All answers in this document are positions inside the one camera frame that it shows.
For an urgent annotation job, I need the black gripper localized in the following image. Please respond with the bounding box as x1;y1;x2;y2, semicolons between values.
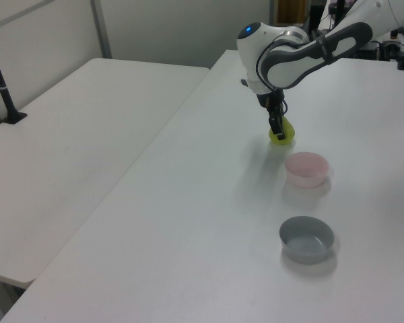
255;91;287;141

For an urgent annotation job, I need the green pear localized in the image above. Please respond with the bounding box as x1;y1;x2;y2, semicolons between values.
267;117;297;147

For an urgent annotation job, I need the pink plastic bowl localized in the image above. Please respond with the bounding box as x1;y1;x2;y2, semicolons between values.
284;151;331;189

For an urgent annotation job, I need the grey plastic bowl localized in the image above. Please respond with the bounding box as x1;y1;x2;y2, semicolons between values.
278;215;335;266

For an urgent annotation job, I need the brown wooden board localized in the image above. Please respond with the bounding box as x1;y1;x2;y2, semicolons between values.
276;0;308;25

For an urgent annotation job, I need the grey lab equipment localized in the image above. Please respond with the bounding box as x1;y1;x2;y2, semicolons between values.
356;29;404;62

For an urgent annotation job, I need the white side table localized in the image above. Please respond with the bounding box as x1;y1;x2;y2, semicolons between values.
0;57;211;323

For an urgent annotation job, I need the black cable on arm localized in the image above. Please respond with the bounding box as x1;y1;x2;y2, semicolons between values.
255;30;290;117

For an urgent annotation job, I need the black strap on arm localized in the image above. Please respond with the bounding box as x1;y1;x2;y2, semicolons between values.
317;33;335;65

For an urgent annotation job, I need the black camera pole with base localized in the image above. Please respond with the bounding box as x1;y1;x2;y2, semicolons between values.
0;29;29;125

